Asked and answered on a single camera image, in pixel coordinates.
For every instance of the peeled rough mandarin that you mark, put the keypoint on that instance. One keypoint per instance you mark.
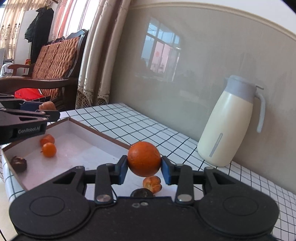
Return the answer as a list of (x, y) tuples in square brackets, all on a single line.
[(153, 184)]

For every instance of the orange mandarin front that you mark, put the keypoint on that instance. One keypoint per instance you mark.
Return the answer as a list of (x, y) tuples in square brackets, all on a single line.
[(49, 150)]

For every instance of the wooden bench with cushion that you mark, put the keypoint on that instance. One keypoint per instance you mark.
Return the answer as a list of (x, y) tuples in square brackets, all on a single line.
[(55, 73)]

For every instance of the white grid tablecloth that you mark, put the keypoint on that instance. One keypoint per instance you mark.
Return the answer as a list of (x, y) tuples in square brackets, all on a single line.
[(230, 203)]

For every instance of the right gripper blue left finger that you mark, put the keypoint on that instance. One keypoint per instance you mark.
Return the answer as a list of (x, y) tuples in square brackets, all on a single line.
[(106, 176)]

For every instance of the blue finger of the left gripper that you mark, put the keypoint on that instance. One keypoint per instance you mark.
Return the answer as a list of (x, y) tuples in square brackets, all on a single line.
[(51, 115), (10, 102)]

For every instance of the dark hanging coat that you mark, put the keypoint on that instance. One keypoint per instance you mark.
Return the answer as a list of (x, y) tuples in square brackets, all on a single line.
[(38, 31)]

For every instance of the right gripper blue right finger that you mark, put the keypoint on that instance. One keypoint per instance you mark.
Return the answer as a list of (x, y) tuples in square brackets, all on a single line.
[(182, 176)]

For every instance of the orange mandarin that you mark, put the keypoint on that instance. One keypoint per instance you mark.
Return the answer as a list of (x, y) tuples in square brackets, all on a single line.
[(49, 150), (144, 159)]

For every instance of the carrot piece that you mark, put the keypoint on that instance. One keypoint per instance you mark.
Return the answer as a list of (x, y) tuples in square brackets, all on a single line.
[(48, 105), (47, 139)]

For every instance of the red bag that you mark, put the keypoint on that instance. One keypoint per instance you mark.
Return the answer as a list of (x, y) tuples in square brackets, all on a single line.
[(29, 94)]

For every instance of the brown cardboard box tray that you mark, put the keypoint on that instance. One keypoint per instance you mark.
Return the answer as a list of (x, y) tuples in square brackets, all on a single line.
[(76, 144)]

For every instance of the beige lace curtain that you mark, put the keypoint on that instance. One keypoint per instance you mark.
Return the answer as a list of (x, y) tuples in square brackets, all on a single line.
[(99, 55)]

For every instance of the cream thermos jug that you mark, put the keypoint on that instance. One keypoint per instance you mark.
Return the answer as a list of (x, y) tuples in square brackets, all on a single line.
[(229, 121)]

